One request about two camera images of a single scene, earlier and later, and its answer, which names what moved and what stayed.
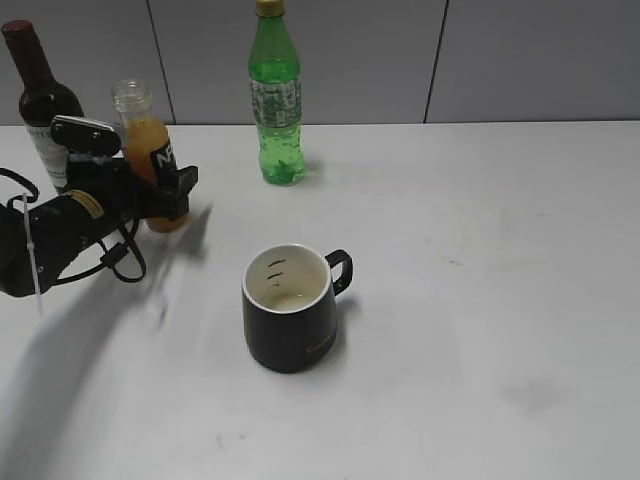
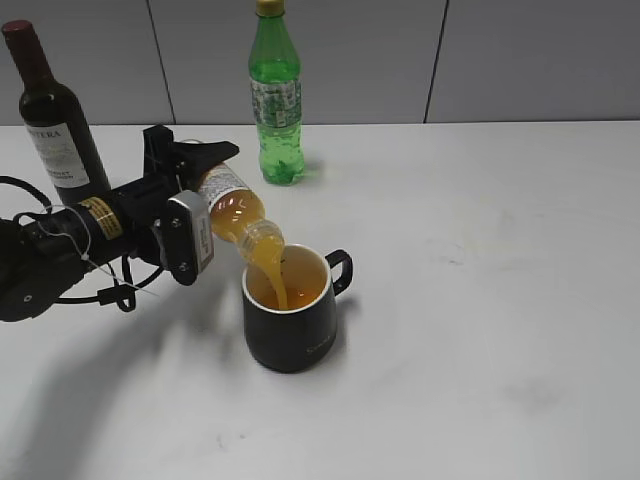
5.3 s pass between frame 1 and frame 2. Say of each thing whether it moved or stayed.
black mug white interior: stayed
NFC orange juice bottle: moved
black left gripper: moved
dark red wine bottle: stayed
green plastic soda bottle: stayed
